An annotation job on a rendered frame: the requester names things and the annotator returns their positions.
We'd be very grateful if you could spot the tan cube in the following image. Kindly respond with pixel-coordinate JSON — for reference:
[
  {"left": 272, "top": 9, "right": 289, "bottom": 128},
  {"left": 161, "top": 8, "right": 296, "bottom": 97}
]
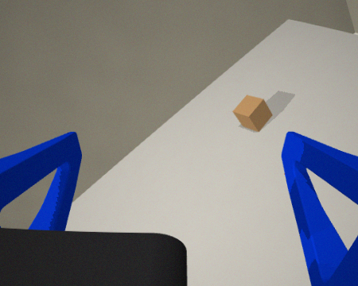
[{"left": 233, "top": 95, "right": 272, "bottom": 133}]

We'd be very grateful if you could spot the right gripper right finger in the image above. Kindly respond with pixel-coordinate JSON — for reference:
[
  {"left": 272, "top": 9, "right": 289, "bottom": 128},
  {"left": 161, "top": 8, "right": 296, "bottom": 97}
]
[{"left": 282, "top": 131, "right": 358, "bottom": 286}]

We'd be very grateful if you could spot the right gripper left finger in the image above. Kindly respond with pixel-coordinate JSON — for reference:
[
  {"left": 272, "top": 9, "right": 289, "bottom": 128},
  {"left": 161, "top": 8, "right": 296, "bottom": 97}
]
[{"left": 0, "top": 131, "right": 81, "bottom": 231}]

